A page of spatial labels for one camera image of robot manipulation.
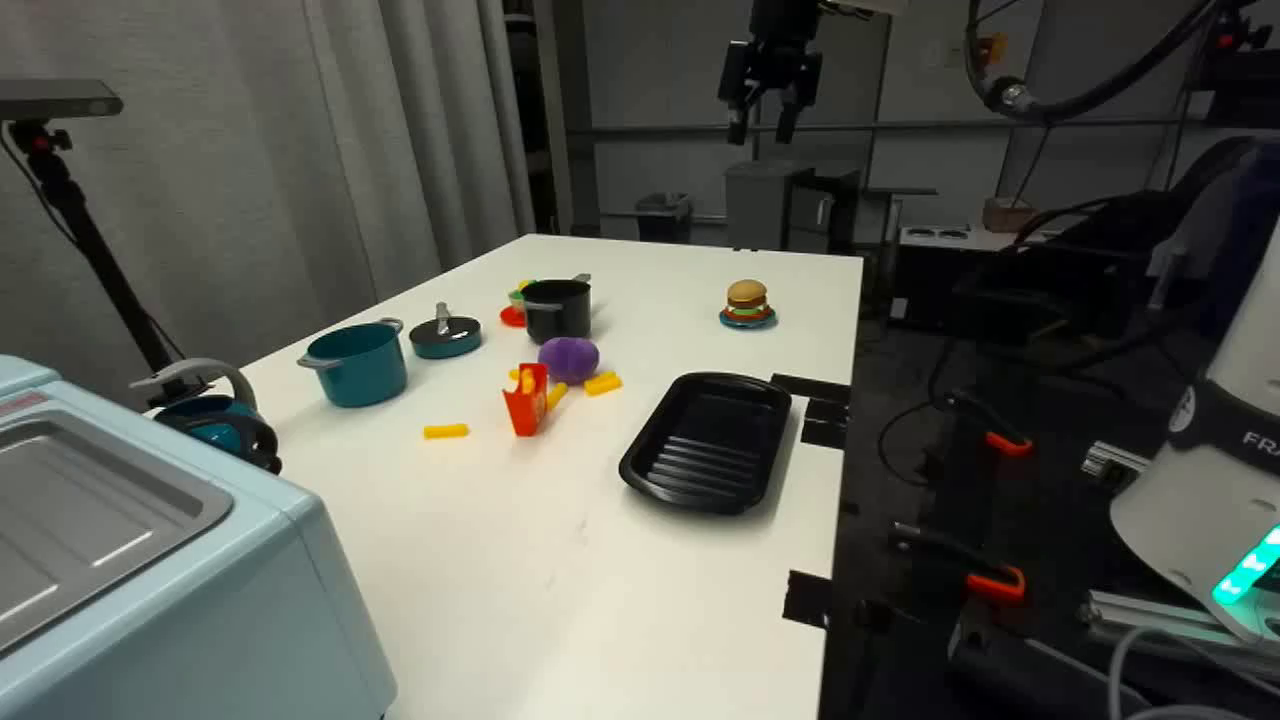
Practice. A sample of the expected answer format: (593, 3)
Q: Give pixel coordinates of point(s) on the teal toy plate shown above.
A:
(747, 320)

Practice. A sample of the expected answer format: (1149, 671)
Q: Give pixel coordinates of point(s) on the teal pot lid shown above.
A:
(446, 336)

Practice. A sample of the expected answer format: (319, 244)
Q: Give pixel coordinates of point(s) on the black bar camera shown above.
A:
(53, 98)

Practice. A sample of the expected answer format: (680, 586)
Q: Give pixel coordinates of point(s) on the black table bracket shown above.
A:
(817, 407)
(804, 598)

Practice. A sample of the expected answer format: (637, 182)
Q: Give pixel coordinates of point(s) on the teal toy kettle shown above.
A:
(213, 426)

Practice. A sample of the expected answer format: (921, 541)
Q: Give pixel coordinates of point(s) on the teal toy pot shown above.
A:
(357, 366)

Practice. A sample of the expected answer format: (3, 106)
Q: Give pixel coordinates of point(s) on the grey curtain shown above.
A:
(266, 172)

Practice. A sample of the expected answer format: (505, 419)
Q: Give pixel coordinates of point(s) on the light blue toy oven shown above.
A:
(200, 603)

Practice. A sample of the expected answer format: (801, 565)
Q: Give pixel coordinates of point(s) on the black plastic tray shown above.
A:
(707, 447)

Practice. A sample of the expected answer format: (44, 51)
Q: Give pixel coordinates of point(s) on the yellow toy fry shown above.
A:
(603, 387)
(446, 428)
(530, 379)
(553, 396)

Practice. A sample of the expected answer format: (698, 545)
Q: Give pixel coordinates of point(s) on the silver aluminium rail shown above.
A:
(1162, 624)

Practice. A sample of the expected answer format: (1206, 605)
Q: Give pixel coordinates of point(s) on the small red toy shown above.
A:
(508, 318)

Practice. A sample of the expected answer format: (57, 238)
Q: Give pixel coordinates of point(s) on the small black box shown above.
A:
(662, 219)

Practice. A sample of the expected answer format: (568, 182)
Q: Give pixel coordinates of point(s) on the black toy pot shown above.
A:
(557, 314)

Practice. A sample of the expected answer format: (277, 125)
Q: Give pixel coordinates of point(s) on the black camera tripod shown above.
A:
(93, 244)

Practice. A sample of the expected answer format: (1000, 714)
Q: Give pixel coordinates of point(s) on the purple toy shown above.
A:
(568, 359)

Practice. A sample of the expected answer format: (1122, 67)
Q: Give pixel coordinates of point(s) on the black stool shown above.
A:
(823, 203)

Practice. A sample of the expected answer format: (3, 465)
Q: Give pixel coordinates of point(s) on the toy burger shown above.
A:
(747, 298)

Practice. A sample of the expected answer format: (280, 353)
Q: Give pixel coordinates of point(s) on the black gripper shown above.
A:
(772, 54)

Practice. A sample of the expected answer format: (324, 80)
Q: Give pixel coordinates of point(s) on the orange wall sign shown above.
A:
(990, 51)

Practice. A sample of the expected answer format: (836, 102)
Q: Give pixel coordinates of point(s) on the red fry container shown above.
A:
(524, 413)

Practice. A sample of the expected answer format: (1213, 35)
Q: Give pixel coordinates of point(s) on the green yellow toy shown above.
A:
(518, 289)

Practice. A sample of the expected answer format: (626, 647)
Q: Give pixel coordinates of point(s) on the cardboard box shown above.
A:
(1005, 214)

